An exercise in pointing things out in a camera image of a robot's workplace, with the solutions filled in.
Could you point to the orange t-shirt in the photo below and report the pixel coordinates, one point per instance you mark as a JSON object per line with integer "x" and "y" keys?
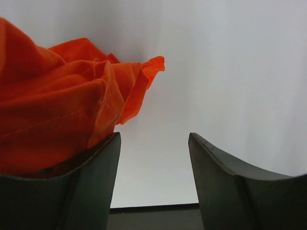
{"x": 57, "y": 102}

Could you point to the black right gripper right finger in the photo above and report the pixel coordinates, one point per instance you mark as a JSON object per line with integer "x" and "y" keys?
{"x": 236, "y": 195}

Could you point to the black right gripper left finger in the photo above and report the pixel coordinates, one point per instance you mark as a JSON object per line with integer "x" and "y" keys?
{"x": 73, "y": 195}

